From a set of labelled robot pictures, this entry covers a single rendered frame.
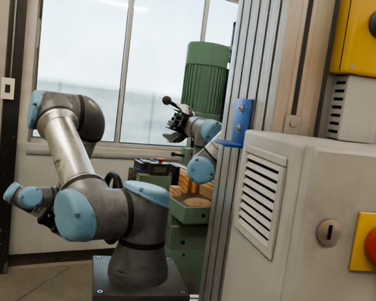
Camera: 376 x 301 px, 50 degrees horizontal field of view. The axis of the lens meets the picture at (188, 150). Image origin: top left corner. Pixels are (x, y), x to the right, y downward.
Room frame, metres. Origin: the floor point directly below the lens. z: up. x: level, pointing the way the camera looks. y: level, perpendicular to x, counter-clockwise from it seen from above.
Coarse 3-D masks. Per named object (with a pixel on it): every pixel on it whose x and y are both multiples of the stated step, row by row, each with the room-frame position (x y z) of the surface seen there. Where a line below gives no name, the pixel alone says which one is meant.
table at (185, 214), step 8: (176, 200) 1.44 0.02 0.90; (184, 200) 1.46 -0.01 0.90; (208, 200) 1.51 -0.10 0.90; (176, 208) 1.42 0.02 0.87; (184, 208) 1.36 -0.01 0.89; (192, 208) 1.37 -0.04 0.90; (200, 208) 1.38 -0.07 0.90; (208, 208) 1.40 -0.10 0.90; (176, 216) 1.42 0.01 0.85; (184, 216) 1.36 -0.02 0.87; (192, 216) 1.37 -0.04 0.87; (200, 216) 1.39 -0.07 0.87; (208, 216) 1.40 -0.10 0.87
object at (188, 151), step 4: (184, 148) 1.69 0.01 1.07; (188, 148) 1.68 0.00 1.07; (192, 148) 1.70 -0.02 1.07; (184, 152) 1.68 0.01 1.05; (188, 152) 1.65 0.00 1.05; (192, 152) 1.66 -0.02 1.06; (184, 156) 1.67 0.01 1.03; (188, 156) 1.65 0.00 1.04; (180, 160) 1.71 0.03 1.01; (184, 160) 1.67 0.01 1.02; (188, 160) 1.65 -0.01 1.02; (184, 164) 1.67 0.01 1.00
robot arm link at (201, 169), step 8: (216, 136) 1.11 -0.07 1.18; (208, 144) 1.11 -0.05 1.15; (216, 144) 1.09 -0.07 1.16; (200, 152) 1.11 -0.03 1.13; (208, 152) 1.09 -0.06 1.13; (216, 152) 1.08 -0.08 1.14; (192, 160) 1.08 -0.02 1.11; (200, 160) 1.07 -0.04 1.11; (208, 160) 1.08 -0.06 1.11; (216, 160) 1.08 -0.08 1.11; (192, 168) 1.07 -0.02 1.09; (200, 168) 1.07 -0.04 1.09; (208, 168) 1.06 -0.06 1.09; (192, 176) 1.07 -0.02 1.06; (200, 176) 1.07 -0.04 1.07; (208, 176) 1.06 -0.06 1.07; (200, 184) 1.07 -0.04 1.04
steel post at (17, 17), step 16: (16, 0) 2.46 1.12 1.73; (16, 16) 2.47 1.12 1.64; (16, 32) 2.49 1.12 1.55; (16, 48) 2.49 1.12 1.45; (16, 64) 2.49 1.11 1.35; (16, 80) 2.50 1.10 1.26; (0, 96) 2.44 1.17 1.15; (16, 96) 2.50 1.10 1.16; (16, 112) 2.50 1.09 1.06; (16, 128) 2.51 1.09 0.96; (0, 144) 2.47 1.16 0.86; (16, 144) 2.51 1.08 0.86; (0, 160) 2.47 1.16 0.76; (0, 176) 2.47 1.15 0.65; (0, 192) 2.47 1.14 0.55; (0, 208) 2.48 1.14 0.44; (0, 224) 2.48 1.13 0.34; (0, 240) 2.48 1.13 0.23; (0, 256) 2.49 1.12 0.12; (0, 272) 2.49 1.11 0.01
